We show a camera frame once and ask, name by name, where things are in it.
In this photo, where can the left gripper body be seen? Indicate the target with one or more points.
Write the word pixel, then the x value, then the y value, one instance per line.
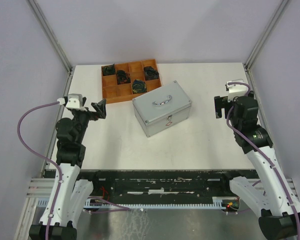
pixel 81 119

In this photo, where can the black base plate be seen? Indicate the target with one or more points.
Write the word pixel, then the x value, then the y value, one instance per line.
pixel 154 187

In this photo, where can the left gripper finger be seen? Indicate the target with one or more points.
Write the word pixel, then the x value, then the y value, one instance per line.
pixel 101 105
pixel 101 113

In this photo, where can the grey metal first aid box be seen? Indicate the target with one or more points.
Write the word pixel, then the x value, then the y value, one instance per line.
pixel 162 108

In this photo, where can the wooden compartment tray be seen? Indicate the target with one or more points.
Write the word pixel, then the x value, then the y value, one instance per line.
pixel 122 82

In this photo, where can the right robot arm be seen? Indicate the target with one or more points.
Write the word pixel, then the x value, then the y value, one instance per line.
pixel 277 207

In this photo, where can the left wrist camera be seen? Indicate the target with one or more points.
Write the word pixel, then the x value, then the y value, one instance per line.
pixel 73 101

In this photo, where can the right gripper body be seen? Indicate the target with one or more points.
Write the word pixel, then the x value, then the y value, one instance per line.
pixel 226 105

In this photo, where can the white slotted cable duct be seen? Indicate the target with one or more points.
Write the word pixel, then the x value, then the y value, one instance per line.
pixel 152 205

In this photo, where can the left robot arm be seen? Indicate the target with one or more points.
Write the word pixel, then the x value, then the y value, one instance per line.
pixel 69 193

